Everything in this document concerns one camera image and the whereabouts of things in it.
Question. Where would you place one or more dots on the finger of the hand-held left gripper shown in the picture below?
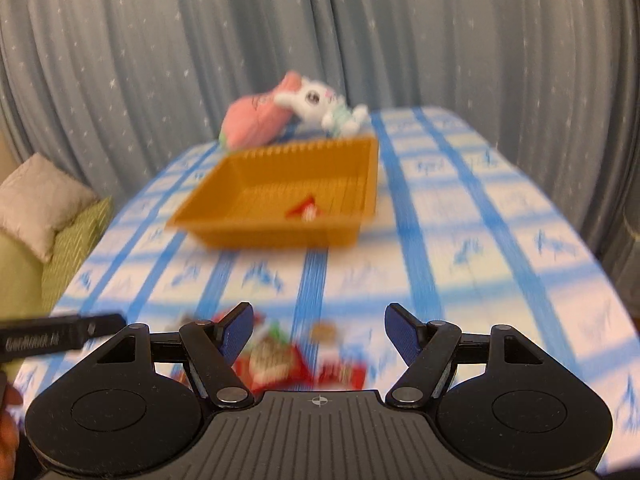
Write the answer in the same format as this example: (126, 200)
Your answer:
(102, 326)

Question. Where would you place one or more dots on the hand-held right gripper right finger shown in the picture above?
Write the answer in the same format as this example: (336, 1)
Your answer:
(401, 332)

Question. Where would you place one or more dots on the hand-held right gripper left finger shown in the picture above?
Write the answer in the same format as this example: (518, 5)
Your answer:
(239, 332)

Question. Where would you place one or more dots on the brown candy with green wrapper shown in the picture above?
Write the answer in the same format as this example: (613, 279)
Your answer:
(269, 355)

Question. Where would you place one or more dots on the red candy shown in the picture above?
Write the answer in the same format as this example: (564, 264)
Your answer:
(340, 367)
(303, 208)

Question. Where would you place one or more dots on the orange plastic tray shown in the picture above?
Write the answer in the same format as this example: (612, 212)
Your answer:
(260, 210)

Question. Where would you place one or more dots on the person's left hand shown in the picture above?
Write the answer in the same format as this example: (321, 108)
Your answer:
(9, 435)

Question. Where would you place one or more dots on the light green sofa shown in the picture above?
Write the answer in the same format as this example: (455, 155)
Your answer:
(17, 275)

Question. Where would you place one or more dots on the green patterned cushion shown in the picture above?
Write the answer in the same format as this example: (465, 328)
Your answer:
(75, 245)

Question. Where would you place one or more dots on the blue checked floral tablecloth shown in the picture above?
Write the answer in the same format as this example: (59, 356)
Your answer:
(475, 240)

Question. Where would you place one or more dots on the beige cushion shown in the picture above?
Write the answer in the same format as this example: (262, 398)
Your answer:
(37, 200)

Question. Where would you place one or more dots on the pink plush toy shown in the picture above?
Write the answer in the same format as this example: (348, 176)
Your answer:
(252, 120)

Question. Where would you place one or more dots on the white plush rabbit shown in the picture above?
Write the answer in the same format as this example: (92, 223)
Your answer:
(320, 102)

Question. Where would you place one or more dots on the grey star print curtain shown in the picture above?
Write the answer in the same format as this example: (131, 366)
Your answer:
(150, 60)

